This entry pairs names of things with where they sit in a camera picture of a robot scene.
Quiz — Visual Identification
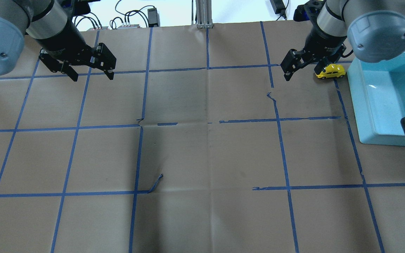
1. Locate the aluminium frame post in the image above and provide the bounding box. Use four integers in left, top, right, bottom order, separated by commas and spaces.
195, 0, 213, 29

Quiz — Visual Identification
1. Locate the light blue plastic bin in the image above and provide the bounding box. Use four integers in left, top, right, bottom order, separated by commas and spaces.
347, 52, 405, 146

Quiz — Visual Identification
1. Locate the black power adapter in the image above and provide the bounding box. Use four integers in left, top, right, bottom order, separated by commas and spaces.
270, 0, 287, 16
147, 7, 160, 27

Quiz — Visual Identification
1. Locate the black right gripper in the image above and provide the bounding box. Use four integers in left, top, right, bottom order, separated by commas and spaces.
280, 35, 347, 81

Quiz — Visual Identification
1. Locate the black power adapter right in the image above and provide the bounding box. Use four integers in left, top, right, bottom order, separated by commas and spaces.
270, 0, 287, 16

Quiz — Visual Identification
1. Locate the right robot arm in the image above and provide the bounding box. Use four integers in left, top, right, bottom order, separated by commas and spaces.
280, 0, 405, 81

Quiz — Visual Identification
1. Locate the yellow beetle toy car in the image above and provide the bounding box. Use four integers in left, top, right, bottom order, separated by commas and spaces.
315, 64, 347, 80

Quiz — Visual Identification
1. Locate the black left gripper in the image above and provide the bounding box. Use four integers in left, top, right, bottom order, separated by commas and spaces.
39, 43, 117, 82

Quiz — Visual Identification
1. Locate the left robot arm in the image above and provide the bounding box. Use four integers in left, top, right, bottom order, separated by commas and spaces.
0, 0, 117, 81

